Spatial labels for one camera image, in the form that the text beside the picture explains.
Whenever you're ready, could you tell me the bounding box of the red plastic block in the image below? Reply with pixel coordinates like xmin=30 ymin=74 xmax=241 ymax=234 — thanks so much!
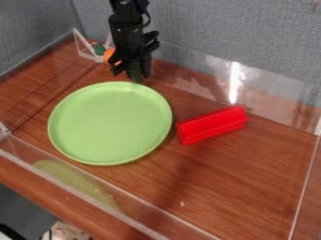
xmin=176 ymin=106 xmax=249 ymax=145

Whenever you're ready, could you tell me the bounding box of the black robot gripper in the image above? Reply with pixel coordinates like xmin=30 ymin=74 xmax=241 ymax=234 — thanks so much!
xmin=109 ymin=13 xmax=160 ymax=83

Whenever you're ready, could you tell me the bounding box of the orange toy carrot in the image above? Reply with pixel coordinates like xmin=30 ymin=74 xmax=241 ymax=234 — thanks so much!
xmin=93 ymin=43 xmax=116 ymax=64

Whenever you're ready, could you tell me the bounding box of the green round plate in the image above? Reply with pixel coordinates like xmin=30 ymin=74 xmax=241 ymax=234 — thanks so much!
xmin=49 ymin=82 xmax=172 ymax=166

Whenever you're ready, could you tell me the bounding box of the clear acrylic enclosure wall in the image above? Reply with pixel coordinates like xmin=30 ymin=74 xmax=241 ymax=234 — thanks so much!
xmin=0 ymin=31 xmax=321 ymax=240

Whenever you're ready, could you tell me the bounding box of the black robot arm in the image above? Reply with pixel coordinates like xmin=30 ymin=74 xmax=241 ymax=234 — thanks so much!
xmin=109 ymin=0 xmax=161 ymax=83

